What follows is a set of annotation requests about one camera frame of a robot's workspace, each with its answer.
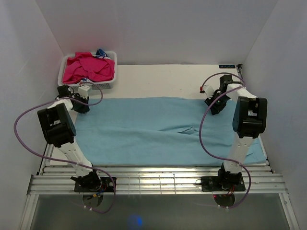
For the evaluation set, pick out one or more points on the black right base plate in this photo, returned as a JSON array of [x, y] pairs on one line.
[[214, 184]]

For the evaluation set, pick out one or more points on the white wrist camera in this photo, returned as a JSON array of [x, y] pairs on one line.
[[208, 90], [84, 91]]

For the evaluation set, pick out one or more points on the blue white patterned garment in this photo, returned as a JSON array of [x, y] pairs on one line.
[[101, 54]]

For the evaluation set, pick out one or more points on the light blue trousers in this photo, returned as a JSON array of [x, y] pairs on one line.
[[160, 131]]

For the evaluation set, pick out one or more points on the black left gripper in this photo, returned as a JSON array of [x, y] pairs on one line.
[[84, 109]]

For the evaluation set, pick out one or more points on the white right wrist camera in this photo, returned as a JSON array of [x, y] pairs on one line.
[[208, 90]]

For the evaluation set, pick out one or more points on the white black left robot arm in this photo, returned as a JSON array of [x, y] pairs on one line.
[[59, 130]]

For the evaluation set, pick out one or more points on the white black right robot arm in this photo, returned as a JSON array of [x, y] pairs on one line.
[[249, 121]]

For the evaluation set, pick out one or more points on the aluminium rail frame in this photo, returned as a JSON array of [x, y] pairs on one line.
[[133, 180]]

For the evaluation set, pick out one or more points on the dark table label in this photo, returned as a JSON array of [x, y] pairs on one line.
[[227, 66]]

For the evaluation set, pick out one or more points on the pink garment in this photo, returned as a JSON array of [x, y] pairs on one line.
[[84, 66]]

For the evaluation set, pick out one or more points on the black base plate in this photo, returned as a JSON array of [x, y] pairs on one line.
[[214, 184], [106, 185]]

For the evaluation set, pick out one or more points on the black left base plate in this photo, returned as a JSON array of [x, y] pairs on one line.
[[106, 185]]

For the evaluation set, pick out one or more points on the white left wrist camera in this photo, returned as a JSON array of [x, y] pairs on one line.
[[84, 91]]

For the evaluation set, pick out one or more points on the white plastic laundry basket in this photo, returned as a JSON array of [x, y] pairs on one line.
[[100, 85]]

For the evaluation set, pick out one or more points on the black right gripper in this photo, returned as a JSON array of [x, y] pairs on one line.
[[216, 109]]

